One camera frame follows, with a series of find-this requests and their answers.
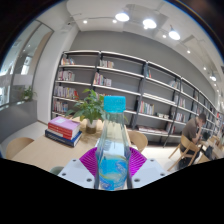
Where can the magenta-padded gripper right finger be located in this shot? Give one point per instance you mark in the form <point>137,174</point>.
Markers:
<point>150,171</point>

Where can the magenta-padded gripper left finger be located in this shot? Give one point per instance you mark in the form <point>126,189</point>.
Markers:
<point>71,171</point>

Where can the clear bottle with teal cap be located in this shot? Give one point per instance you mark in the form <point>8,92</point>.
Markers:
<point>113,166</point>

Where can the dark blue book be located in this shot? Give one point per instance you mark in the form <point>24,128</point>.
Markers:
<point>63,139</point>

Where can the round-backed wooden chair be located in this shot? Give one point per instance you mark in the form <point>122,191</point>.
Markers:
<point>138,140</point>
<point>16,146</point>

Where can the red book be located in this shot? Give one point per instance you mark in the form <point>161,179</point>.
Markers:
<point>61,131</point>

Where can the slatted wooden chair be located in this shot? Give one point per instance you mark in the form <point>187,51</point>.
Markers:
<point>185,148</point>
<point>213,150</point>

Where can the pink book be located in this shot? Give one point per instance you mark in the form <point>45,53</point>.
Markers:
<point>65,122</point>

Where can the person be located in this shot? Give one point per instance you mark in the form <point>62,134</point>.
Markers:
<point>190,130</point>

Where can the leafy green potted plant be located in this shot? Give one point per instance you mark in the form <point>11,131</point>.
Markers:
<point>88,108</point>

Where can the small potted plant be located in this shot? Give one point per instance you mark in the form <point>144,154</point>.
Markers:
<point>28,94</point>

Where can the ceiling spot lights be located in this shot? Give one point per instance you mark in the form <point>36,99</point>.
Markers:
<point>149,23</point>

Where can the grey wall shelf unit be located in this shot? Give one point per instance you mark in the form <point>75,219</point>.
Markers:
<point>156,90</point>

